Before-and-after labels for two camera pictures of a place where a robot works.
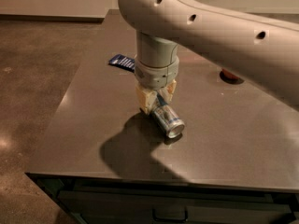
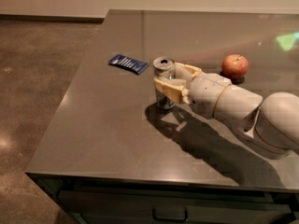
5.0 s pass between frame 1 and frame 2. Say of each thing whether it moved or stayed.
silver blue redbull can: moved
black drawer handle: stayed
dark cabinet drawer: stayed
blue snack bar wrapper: stayed
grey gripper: moved
